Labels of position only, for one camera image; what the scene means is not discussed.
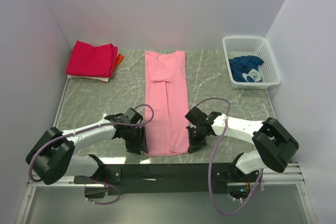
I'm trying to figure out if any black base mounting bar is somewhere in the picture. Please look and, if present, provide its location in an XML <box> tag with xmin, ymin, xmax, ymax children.
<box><xmin>73</xmin><ymin>163</ymin><xmax>259</xmax><ymax>198</ymax></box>

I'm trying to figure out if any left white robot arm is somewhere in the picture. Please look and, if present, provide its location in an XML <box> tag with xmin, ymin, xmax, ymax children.
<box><xmin>26</xmin><ymin>108</ymin><xmax>147</xmax><ymax>185</ymax></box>

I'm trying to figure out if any blue t-shirt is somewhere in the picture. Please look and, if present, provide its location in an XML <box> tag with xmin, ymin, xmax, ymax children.
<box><xmin>229</xmin><ymin>55</ymin><xmax>264</xmax><ymax>83</ymax></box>

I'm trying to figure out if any pink t-shirt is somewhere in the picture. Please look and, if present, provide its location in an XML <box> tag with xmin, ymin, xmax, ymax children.
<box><xmin>145</xmin><ymin>51</ymin><xmax>189</xmax><ymax>156</ymax></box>

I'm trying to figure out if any white plastic basket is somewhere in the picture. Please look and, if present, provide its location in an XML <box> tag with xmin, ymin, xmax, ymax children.
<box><xmin>223</xmin><ymin>36</ymin><xmax>281</xmax><ymax>89</ymax></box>

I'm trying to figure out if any folded orange t-shirt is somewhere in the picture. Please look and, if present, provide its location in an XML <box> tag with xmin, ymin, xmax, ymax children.
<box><xmin>114</xmin><ymin>54</ymin><xmax>124</xmax><ymax>68</ymax></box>

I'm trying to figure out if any folded magenta t-shirt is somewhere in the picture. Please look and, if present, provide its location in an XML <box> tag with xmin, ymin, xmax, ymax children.
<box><xmin>66</xmin><ymin>40</ymin><xmax>119</xmax><ymax>81</ymax></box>

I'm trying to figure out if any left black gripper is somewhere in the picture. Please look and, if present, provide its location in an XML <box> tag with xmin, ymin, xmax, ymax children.
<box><xmin>123</xmin><ymin>125</ymin><xmax>149</xmax><ymax>155</ymax></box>

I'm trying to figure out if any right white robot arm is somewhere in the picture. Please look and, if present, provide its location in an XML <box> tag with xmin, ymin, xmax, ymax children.
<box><xmin>185</xmin><ymin>107</ymin><xmax>299</xmax><ymax>182</ymax></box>

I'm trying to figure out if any aluminium rail frame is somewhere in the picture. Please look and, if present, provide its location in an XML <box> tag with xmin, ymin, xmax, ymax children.
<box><xmin>15</xmin><ymin>77</ymin><xmax>316</xmax><ymax>224</ymax></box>

